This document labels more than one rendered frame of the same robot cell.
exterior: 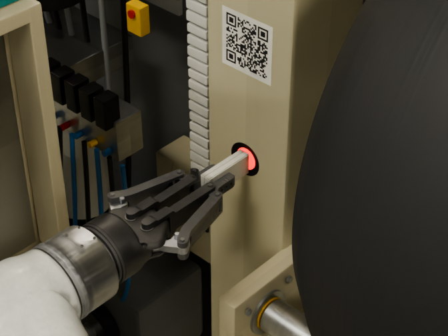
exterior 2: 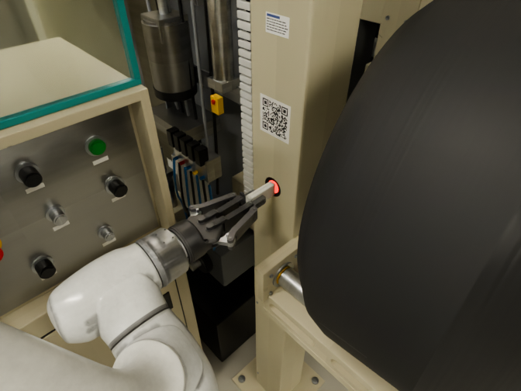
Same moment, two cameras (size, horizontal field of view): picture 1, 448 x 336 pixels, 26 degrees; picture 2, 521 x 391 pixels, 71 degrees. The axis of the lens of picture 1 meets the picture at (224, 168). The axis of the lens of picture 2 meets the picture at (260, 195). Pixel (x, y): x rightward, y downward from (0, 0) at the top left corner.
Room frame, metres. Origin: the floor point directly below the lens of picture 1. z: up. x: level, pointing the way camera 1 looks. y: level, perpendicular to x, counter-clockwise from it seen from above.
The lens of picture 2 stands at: (0.35, -0.03, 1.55)
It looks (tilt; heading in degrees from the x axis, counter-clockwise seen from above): 41 degrees down; 3
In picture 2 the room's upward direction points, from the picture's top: straight up
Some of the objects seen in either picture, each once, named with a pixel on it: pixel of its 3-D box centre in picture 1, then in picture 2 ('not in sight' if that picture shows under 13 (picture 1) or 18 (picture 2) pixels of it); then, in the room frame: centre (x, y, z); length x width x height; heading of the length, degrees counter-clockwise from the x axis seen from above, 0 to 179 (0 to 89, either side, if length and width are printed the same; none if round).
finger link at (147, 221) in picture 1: (179, 213); (231, 219); (0.84, 0.05, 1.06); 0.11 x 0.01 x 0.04; 135
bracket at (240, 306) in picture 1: (329, 251); (319, 237); (0.95, -0.14, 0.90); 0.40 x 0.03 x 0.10; 137
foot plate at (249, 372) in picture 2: not in sight; (278, 379); (0.99, -0.07, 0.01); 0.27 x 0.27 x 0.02; 47
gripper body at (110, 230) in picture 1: (127, 237); (198, 234); (0.80, 0.11, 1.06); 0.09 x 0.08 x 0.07; 137
